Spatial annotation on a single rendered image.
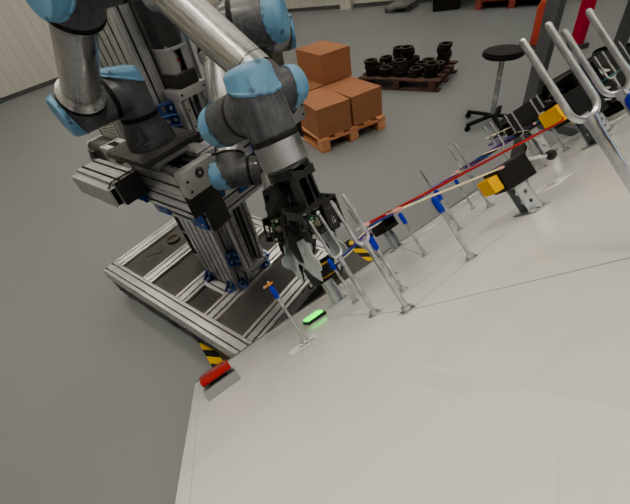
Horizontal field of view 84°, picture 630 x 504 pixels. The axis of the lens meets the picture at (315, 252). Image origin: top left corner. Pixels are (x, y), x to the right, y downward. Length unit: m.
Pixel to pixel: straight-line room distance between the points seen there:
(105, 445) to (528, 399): 2.00
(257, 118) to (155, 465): 1.64
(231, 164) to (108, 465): 1.52
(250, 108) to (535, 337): 0.44
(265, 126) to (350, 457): 0.43
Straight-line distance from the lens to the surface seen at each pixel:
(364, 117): 3.69
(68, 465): 2.17
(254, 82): 0.54
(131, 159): 1.25
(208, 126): 0.64
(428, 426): 0.20
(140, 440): 2.01
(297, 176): 0.53
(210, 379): 0.60
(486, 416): 0.19
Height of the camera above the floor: 1.59
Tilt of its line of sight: 42 degrees down
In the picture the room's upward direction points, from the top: 12 degrees counter-clockwise
